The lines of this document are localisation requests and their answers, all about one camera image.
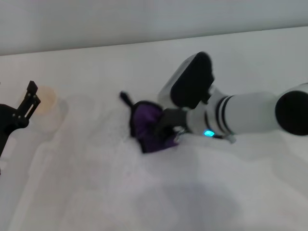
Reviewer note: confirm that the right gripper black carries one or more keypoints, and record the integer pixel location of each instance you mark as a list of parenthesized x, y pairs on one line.
[(173, 118)]

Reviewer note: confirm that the white paper cup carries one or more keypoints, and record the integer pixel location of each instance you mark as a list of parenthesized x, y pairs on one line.
[(48, 101)]

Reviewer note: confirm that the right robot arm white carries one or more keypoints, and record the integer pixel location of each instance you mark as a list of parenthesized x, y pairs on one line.
[(252, 113)]

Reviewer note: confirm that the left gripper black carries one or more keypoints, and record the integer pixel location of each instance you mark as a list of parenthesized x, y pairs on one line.
[(9, 120)]

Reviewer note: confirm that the purple rag with black trim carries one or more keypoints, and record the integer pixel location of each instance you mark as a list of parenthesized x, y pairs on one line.
[(144, 120)]

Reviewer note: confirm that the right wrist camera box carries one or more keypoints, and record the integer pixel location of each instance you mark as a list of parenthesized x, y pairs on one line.
[(185, 79)]

